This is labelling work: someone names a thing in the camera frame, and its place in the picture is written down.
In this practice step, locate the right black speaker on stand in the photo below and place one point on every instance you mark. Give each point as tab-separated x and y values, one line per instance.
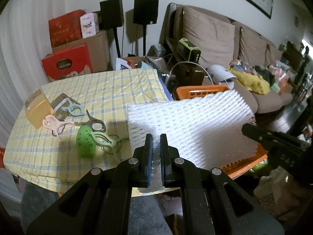
145	13

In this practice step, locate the tan boxed packet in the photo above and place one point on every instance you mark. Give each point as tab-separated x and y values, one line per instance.
37	107

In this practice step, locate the black speaker on stand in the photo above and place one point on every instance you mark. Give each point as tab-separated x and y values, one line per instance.
112	17
145	13

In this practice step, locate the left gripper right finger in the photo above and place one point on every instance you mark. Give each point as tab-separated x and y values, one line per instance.
212	202

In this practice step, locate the yellow checked tablecloth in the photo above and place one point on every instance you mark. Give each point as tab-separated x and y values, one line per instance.
60	152

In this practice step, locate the red collection gift box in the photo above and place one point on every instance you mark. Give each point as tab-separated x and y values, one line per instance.
68	63

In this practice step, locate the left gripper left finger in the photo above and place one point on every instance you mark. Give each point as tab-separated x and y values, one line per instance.
99	203

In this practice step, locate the olive card packet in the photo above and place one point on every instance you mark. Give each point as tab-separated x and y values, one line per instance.
60	106

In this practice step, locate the green paw print case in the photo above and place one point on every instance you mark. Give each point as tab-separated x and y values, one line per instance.
85	144

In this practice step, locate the yellow cloth on sofa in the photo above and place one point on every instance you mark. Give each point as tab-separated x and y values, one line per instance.
252	83

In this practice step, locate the brown cardboard box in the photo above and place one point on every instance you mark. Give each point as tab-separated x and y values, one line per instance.
98	50

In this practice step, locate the red gift box upper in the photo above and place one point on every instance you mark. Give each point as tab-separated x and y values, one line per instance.
66	28

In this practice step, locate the white foam mesh sheet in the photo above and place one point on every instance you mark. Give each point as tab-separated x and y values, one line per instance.
155	119

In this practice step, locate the far beige cushion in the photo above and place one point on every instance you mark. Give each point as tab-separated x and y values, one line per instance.
272	55

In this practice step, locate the light green clothes clip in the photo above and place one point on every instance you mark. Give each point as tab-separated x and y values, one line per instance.
109	145

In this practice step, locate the small pink white box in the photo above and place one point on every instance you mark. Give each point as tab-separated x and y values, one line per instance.
89	25

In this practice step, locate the purple plastic package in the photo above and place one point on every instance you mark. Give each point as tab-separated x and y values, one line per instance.
169	96

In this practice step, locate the grey clothes clip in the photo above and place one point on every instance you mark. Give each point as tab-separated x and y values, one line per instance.
97	125

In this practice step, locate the blue clothes clip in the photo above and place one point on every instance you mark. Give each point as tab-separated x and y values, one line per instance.
73	109

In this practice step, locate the white nail lamp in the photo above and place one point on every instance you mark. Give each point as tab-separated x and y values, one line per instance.
221	76

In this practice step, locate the green black power station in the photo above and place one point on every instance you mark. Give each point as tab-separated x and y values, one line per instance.
188	51

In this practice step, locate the white curtain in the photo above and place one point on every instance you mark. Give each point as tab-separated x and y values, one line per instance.
25	41

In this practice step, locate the middle beige cushion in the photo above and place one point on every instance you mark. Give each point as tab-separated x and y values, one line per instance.
252	48

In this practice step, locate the orange plastic basket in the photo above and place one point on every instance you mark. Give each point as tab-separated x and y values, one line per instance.
210	133

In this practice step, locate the left black speaker on stand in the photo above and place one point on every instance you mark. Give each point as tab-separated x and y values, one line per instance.
112	17

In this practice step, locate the pink clothes clip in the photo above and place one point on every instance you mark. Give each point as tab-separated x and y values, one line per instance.
55	126

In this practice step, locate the large beige cushion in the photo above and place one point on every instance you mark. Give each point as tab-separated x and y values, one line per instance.
214	38

